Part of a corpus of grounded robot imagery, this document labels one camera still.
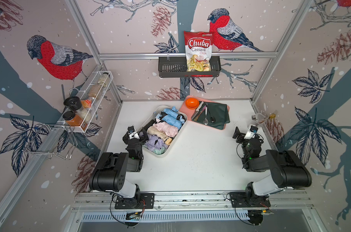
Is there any cream plastic storage box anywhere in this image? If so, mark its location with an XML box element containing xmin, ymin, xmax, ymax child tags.
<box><xmin>140</xmin><ymin>105</ymin><xmax>188</xmax><ymax>158</ymax></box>

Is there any pink umbrella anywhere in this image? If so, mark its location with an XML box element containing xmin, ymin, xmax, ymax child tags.
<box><xmin>153</xmin><ymin>122</ymin><xmax>179</xmax><ymax>138</ymax></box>

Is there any light blue umbrella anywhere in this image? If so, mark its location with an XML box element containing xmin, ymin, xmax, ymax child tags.
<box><xmin>163</xmin><ymin>106</ymin><xmax>186</xmax><ymax>123</ymax></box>
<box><xmin>156</xmin><ymin>114</ymin><xmax>183</xmax><ymax>130</ymax></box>

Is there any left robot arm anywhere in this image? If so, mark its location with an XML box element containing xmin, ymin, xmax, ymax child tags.
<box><xmin>89</xmin><ymin>126</ymin><xmax>148</xmax><ymax>208</ymax></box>

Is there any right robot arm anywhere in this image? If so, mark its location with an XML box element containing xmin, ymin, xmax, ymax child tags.
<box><xmin>232</xmin><ymin>125</ymin><xmax>312</xmax><ymax>200</ymax></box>

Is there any dark green cloth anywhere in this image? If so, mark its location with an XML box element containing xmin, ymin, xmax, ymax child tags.
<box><xmin>193</xmin><ymin>102</ymin><xmax>230</xmax><ymax>130</ymax></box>

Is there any dark metal spoon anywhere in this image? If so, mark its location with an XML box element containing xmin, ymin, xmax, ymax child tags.
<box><xmin>208</xmin><ymin>106</ymin><xmax>216</xmax><ymax>123</ymax></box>

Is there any pink plastic tray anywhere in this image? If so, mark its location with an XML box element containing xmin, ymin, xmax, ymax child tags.
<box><xmin>179</xmin><ymin>96</ymin><xmax>230</xmax><ymax>122</ymax></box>

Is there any amber jar black lid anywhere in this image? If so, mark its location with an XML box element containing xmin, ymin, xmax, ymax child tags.
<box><xmin>62</xmin><ymin>111</ymin><xmax>84</xmax><ymax>127</ymax></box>

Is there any orange plastic bowl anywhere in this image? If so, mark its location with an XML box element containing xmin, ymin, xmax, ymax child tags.
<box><xmin>185</xmin><ymin>97</ymin><xmax>200</xmax><ymax>110</ymax></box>

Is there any black lid spice jar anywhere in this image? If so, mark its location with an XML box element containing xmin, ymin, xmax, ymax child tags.
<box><xmin>63</xmin><ymin>96</ymin><xmax>82</xmax><ymax>111</ymax></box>

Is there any Chuba cassava chips bag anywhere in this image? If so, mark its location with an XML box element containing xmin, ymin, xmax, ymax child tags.
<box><xmin>184</xmin><ymin>32</ymin><xmax>214</xmax><ymax>72</ymax></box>

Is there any white wire spice rack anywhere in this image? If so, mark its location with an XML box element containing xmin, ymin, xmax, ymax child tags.
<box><xmin>55</xmin><ymin>71</ymin><xmax>113</xmax><ymax>134</ymax></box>

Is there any white handled knife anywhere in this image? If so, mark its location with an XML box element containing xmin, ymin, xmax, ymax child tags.
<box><xmin>191</xmin><ymin>101</ymin><xmax>203</xmax><ymax>120</ymax></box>

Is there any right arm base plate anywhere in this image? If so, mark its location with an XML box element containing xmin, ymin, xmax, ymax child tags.
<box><xmin>227</xmin><ymin>191</ymin><xmax>271</xmax><ymax>208</ymax></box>

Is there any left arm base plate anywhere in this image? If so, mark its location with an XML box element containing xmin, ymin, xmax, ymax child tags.
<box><xmin>114</xmin><ymin>192</ymin><xmax>155</xmax><ymax>209</ymax></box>

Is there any black wire wall basket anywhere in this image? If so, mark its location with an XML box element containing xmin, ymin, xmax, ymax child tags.
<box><xmin>158</xmin><ymin>57</ymin><xmax>221</xmax><ymax>78</ymax></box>

